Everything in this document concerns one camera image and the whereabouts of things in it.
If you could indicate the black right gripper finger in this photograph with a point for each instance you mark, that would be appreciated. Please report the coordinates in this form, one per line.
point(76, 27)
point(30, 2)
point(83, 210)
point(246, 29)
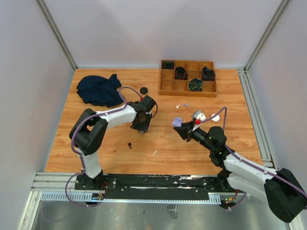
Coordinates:
point(182, 131)
point(188, 125)

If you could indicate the purple round charging case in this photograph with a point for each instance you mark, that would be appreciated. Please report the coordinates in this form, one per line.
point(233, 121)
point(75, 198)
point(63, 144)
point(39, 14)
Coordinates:
point(177, 122)

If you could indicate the rolled dark tie back-left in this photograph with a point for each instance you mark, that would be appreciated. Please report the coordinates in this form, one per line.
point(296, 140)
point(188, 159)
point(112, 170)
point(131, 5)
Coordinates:
point(167, 64)

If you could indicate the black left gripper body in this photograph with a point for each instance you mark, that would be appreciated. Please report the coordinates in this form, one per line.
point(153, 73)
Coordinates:
point(145, 123)

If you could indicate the dark blue cloth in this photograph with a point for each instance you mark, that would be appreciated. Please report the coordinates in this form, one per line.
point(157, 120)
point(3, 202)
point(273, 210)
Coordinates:
point(100, 91)

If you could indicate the white round charging case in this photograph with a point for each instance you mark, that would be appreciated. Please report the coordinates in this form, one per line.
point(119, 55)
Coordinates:
point(215, 118)

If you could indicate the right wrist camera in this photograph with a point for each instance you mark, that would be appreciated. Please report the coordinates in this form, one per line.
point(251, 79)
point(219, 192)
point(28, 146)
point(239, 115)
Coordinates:
point(198, 115)

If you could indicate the rolled blue yellow tie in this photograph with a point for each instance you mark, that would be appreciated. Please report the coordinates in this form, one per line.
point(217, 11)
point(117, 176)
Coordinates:
point(195, 85)

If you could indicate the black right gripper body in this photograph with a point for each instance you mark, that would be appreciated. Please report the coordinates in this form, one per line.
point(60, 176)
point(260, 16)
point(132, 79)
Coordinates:
point(189, 137)

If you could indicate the rolled dark tie right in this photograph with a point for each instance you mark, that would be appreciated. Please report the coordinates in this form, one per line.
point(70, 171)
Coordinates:
point(207, 74)

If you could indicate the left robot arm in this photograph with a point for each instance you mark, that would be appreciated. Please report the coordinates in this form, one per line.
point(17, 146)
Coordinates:
point(88, 133)

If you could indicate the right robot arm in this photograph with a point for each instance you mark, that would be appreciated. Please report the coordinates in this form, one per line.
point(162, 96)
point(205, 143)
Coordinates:
point(278, 188)

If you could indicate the aluminium frame rail left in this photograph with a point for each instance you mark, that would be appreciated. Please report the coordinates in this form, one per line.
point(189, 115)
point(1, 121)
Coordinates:
point(56, 32)

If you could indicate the aluminium frame rail right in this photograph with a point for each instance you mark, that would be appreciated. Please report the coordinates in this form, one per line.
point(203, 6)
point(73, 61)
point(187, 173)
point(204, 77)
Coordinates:
point(249, 93)

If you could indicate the aluminium frame rail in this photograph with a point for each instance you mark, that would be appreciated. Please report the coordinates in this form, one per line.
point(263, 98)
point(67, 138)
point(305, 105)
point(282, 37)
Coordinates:
point(56, 32)
point(249, 93)

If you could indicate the black round charging case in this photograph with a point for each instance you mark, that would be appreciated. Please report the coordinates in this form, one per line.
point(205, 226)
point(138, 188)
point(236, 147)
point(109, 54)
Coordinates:
point(143, 90)

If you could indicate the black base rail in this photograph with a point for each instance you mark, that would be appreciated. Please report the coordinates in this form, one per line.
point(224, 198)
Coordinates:
point(153, 187)

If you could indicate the wooden divided tray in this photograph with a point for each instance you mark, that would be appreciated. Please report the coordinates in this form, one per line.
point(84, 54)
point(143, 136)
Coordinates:
point(169, 86)

